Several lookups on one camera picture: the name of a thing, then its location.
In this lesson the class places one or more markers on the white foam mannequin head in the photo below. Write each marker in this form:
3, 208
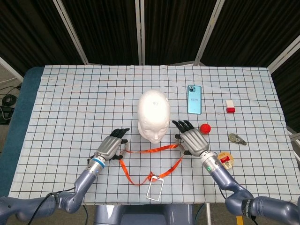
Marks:
153, 110

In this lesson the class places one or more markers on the black power adapter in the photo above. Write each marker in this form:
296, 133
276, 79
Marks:
5, 114

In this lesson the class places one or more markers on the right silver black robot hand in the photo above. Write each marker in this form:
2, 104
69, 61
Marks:
194, 141

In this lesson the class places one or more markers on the light blue smartphone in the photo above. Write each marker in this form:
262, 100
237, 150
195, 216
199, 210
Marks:
194, 100

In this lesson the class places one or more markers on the red textured ball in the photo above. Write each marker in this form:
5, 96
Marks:
206, 129

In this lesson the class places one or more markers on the blue padded table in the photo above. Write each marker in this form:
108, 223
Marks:
21, 105

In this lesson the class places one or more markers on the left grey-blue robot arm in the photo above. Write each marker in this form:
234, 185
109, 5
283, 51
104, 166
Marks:
86, 178

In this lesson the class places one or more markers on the black folding screen white frame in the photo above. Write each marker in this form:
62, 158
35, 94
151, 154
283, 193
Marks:
105, 28

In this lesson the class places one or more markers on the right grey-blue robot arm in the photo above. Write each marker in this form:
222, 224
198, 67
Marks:
222, 175

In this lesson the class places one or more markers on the white black checkered tablecloth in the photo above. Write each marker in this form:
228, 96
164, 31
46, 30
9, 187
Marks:
82, 105

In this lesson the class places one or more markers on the round tin with red label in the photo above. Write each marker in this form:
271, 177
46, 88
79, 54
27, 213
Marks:
227, 161

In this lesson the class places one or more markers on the grey robot torso base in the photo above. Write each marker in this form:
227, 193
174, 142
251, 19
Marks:
140, 215

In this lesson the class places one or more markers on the red and white eraser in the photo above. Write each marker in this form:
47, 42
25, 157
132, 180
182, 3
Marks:
230, 109

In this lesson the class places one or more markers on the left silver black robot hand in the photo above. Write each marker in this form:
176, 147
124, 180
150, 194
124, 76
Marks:
109, 146

